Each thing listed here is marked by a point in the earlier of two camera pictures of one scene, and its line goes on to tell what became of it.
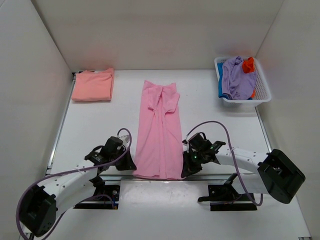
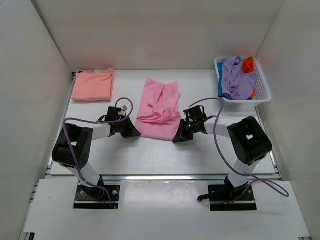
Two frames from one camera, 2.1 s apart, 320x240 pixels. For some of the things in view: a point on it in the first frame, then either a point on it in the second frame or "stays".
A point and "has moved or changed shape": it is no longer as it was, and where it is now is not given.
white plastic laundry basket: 241,81 stays
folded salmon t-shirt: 93,85 stays
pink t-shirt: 160,153 has moved or changed shape
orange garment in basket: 248,65 stays
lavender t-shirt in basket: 236,82 stays
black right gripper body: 193,160 → 187,130
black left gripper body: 123,163 → 125,128
